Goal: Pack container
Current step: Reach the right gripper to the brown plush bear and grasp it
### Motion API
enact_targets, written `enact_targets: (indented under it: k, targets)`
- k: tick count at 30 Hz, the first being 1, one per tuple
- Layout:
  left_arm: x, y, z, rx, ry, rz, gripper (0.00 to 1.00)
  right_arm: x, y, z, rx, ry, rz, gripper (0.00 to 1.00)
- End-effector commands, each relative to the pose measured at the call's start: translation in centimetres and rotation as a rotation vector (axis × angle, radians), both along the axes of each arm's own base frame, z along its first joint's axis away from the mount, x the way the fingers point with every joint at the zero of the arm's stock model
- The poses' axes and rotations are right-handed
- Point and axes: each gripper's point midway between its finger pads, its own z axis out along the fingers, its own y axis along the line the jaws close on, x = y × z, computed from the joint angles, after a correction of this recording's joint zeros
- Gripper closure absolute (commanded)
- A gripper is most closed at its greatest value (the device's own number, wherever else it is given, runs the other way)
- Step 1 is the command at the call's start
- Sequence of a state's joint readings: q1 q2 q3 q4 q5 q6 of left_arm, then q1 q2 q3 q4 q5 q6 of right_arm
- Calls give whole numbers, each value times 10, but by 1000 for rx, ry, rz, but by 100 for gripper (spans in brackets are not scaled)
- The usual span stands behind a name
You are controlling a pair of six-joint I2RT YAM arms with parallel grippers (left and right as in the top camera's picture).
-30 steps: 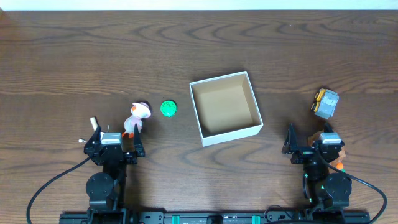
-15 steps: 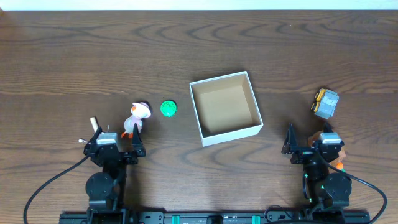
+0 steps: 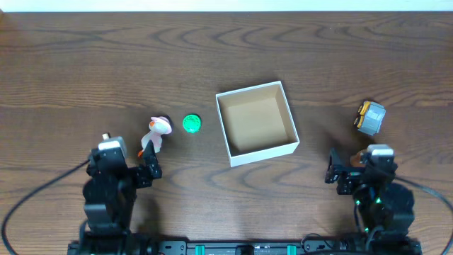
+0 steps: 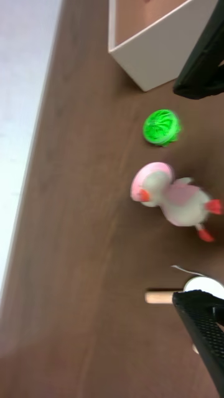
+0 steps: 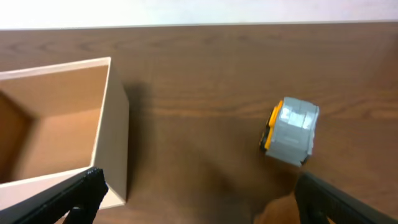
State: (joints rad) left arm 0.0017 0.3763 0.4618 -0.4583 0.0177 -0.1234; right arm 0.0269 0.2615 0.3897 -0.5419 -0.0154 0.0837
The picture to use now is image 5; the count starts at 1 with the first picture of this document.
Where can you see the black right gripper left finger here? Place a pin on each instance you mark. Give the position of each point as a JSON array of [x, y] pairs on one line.
[[78, 198]]

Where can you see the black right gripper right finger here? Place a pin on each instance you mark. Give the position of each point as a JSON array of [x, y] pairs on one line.
[[320, 202]]

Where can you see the grey yellow toy truck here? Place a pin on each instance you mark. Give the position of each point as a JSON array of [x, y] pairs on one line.
[[290, 131]]

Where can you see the white cardboard box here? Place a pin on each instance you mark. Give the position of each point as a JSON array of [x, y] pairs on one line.
[[59, 120]]

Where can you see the brown plush toy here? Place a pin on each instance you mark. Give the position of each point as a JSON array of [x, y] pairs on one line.
[[283, 210]]

